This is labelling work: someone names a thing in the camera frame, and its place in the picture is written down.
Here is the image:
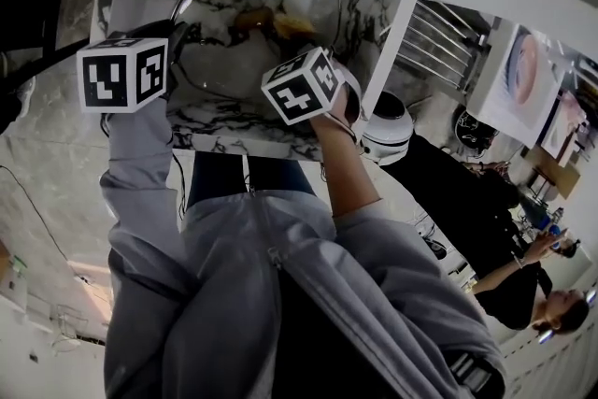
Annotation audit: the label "grey webbing strap buckle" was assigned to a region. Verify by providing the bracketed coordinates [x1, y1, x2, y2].
[448, 349, 504, 393]

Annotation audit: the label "white sink table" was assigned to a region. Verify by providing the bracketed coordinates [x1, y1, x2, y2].
[466, 22, 569, 150]

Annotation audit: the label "pink round basin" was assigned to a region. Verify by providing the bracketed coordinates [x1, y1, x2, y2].
[506, 35, 538, 107]

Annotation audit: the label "person's right forearm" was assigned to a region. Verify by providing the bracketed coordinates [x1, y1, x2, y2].
[310, 111, 389, 219]

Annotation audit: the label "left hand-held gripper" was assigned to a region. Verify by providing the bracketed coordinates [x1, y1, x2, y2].
[75, 18, 192, 115]

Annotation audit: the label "black printed bag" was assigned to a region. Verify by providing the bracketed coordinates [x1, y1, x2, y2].
[455, 109, 499, 150]

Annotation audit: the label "person's right hand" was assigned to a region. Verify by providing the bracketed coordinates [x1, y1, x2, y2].
[330, 59, 364, 126]

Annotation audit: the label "metal rack shelf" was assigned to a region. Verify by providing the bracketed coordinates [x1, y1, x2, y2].
[377, 0, 491, 94]

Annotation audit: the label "glass lid with wooden handle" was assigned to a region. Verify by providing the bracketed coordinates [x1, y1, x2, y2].
[170, 0, 342, 102]

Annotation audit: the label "person's grey zip hoodie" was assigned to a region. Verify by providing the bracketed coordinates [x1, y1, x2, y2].
[100, 97, 508, 399]

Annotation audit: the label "person's left forearm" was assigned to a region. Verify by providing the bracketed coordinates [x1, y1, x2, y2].
[100, 97, 188, 249]

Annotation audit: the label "person's black undershirt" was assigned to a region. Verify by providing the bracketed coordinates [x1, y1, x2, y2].
[265, 268, 384, 399]

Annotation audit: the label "yellow sponge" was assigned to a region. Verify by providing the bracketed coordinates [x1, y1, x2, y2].
[273, 12, 319, 39]

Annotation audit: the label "person's dark trousers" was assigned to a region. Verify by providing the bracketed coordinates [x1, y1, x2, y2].
[186, 151, 319, 207]

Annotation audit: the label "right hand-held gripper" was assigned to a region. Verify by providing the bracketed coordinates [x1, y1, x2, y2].
[260, 45, 348, 127]

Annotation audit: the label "white round appliance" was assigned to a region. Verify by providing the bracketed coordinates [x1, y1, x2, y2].
[362, 91, 416, 164]

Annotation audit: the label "white perforated panel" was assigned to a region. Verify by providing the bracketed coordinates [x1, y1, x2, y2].
[0, 293, 108, 399]

